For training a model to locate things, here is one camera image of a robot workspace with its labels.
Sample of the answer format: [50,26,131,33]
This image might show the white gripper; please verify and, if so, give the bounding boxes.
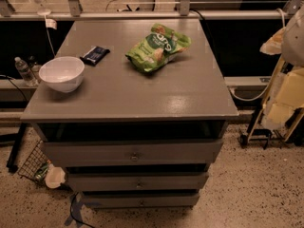
[259,28,304,130]

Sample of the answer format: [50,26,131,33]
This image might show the grey top drawer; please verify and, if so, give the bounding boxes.
[42,140,223,167]

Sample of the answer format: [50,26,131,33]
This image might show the grey drawer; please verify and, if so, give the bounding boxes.
[67,172,209,192]
[82,192,200,209]
[42,140,223,167]

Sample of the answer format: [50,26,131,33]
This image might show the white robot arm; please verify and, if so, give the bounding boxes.
[260,8,304,130]

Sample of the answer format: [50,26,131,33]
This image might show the grey drawer cabinet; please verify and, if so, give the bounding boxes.
[22,19,238,197]

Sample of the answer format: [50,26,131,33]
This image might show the grey middle drawer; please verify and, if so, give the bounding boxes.
[67,172,209,192]

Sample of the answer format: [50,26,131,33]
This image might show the grey bottom drawer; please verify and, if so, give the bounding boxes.
[82,192,200,209]

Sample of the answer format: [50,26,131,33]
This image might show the green chip bag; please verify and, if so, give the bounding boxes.
[125,23,192,74]

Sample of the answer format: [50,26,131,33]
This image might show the dark blue snack packet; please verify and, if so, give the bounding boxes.
[80,47,110,67]

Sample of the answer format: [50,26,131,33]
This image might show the white bowl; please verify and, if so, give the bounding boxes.
[39,56,85,93]

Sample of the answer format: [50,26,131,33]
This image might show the dark-capped bottle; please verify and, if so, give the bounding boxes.
[28,56,41,82]

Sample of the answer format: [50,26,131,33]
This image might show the clear plastic water bottle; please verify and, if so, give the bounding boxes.
[14,57,38,86]

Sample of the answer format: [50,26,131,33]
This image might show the white round lid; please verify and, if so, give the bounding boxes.
[45,165,66,189]

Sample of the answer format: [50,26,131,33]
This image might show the green can in basket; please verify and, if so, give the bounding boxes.
[34,162,48,181]

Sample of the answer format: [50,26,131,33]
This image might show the white cable right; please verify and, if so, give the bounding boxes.
[229,8,287,103]

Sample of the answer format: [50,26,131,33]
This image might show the yellow metal frame stand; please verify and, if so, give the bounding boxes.
[239,57,304,148]

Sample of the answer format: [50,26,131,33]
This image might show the black floor cable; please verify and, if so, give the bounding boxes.
[68,192,96,228]

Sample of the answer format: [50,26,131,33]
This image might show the black wire basket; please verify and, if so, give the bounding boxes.
[18,142,48,184]

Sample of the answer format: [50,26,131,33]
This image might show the black cable left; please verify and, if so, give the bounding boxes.
[0,74,29,103]

